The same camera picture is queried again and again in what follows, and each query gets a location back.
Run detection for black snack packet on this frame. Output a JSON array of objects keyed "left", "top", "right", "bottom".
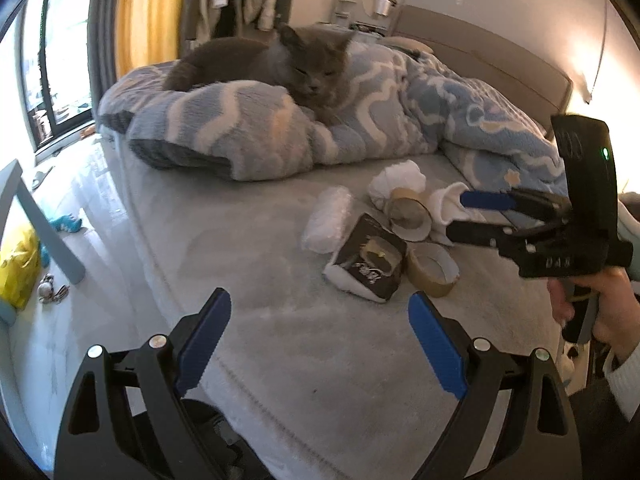
[{"left": 323, "top": 214, "right": 407, "bottom": 304}]

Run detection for white sock front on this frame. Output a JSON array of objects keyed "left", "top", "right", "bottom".
[{"left": 425, "top": 182, "right": 486, "bottom": 246}]

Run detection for white sock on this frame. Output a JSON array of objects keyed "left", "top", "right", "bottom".
[
  {"left": 425, "top": 182, "right": 486, "bottom": 246},
  {"left": 367, "top": 160, "right": 426, "bottom": 210}
]

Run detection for black trash bin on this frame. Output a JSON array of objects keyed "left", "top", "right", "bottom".
[{"left": 132, "top": 399, "right": 272, "bottom": 479}]

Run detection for person's right hand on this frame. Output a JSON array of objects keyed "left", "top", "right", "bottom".
[{"left": 568, "top": 266, "right": 640, "bottom": 364}]

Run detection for brown tape roll front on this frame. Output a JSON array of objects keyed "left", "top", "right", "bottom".
[{"left": 407, "top": 243, "right": 460, "bottom": 298}]

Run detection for brown tape roll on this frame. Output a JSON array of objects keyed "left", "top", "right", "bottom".
[
  {"left": 384, "top": 188, "right": 433, "bottom": 243},
  {"left": 407, "top": 243, "right": 460, "bottom": 298}
]

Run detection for brown tape roll rear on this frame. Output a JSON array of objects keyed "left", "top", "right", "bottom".
[{"left": 384, "top": 188, "right": 433, "bottom": 243}]

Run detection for white sock rear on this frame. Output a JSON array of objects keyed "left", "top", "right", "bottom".
[{"left": 367, "top": 160, "right": 426, "bottom": 210}]

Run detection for white right sleeve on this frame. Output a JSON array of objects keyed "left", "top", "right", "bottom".
[{"left": 603, "top": 344, "right": 640, "bottom": 422}]

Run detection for grey bed headboard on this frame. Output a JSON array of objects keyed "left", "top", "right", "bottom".
[{"left": 390, "top": 4, "right": 573, "bottom": 140}]

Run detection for keys on floor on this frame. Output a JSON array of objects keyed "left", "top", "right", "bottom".
[{"left": 37, "top": 274, "right": 70, "bottom": 304}]

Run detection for blue patterned fleece blanket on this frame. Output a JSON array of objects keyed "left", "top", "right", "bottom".
[{"left": 98, "top": 44, "right": 567, "bottom": 195}]

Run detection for white bubble wrap roll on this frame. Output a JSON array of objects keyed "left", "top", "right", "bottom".
[{"left": 300, "top": 185, "right": 354, "bottom": 255}]

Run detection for yellow plastic bag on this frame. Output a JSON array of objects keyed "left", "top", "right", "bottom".
[{"left": 0, "top": 226, "right": 41, "bottom": 310}]

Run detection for grey bed mattress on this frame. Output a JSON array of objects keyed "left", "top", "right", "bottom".
[{"left": 98, "top": 129, "right": 564, "bottom": 480}]

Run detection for teal toy on floor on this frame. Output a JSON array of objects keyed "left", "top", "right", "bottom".
[{"left": 49, "top": 214, "right": 82, "bottom": 233}]

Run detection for grey pillow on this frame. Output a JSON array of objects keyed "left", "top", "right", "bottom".
[{"left": 378, "top": 36, "right": 434, "bottom": 56}]

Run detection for grey cat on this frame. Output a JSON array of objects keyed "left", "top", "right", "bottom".
[{"left": 163, "top": 24, "right": 355, "bottom": 126}]

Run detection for white vanity with mirror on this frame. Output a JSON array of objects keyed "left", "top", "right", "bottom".
[{"left": 331, "top": 0, "right": 402, "bottom": 37}]

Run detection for light blue side table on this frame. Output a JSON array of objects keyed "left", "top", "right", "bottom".
[{"left": 1, "top": 160, "right": 86, "bottom": 326}]

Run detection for grey curtain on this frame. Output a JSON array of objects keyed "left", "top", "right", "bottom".
[{"left": 87, "top": 0, "right": 117, "bottom": 118}]

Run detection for balcony glass door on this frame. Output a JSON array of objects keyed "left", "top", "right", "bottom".
[{"left": 16, "top": 0, "right": 92, "bottom": 152}]

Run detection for yellow curtain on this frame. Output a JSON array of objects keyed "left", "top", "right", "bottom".
[{"left": 115, "top": 0, "right": 182, "bottom": 77}]

